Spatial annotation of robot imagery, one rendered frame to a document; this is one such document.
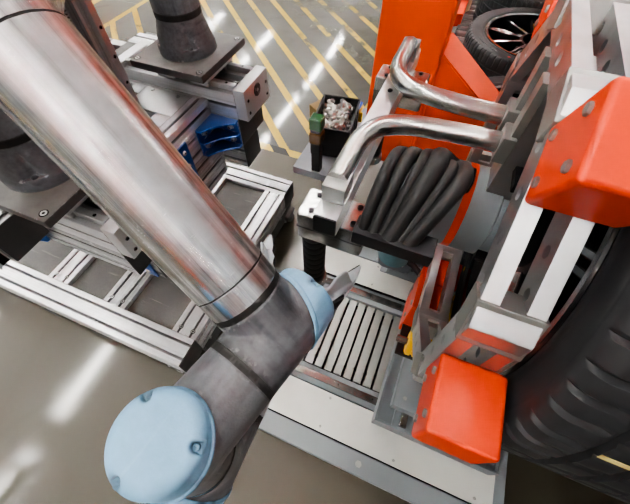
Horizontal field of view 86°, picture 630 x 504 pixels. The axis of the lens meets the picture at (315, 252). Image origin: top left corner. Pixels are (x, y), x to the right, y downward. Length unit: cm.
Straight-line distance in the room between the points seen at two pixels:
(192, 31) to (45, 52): 76
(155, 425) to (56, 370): 134
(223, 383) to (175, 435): 5
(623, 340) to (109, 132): 40
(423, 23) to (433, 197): 63
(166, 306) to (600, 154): 119
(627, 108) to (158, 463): 37
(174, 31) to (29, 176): 49
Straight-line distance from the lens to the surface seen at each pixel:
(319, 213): 38
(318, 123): 106
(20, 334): 178
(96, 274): 146
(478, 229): 56
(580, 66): 40
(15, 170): 80
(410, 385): 111
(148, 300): 131
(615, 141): 28
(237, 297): 29
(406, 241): 37
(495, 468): 123
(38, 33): 30
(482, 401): 43
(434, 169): 36
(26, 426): 161
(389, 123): 46
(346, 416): 121
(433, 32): 94
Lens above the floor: 127
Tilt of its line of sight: 57 degrees down
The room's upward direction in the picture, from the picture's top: straight up
